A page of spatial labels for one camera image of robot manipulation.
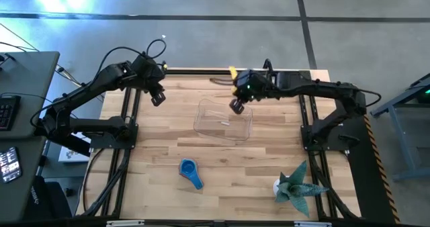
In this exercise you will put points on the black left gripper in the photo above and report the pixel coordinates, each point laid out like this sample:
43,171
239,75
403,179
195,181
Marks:
148,72

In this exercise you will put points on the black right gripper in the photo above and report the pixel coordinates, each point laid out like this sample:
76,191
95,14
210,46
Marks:
252,86

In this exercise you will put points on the clear plastic basket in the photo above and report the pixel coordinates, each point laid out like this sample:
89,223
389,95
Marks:
218,134

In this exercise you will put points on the dark blue measuring cup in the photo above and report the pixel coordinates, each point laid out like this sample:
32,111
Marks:
180,169

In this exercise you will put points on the light blue measuring cup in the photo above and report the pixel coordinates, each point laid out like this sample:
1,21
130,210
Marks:
196,183

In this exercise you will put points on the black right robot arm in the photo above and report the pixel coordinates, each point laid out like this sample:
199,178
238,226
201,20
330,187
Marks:
319,86

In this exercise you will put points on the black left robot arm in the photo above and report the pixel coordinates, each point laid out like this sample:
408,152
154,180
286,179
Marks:
87,89

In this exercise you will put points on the black support strut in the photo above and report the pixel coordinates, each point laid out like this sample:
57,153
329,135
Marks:
79,149

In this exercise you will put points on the teal plant in white pot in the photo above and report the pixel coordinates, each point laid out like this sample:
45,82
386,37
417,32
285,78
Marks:
295,188

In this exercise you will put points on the white printed box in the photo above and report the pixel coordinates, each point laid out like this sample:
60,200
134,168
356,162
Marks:
72,154

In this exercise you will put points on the grey desk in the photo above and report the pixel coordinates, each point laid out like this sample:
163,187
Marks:
33,86
27,193

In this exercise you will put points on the black office chair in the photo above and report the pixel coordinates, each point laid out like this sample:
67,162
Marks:
50,200

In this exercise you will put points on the black keyboard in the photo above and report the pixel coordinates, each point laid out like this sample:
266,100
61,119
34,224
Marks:
8,113

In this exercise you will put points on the black mat with hazard stripe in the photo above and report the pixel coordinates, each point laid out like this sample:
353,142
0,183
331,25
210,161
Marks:
369,186

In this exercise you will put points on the smartphone with lit screen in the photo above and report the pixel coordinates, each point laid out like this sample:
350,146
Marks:
9,165

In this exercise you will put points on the grey-blue metal cart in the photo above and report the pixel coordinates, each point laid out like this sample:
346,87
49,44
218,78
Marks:
403,139

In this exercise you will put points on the black aluminium rig frame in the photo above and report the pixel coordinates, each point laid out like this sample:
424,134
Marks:
188,72

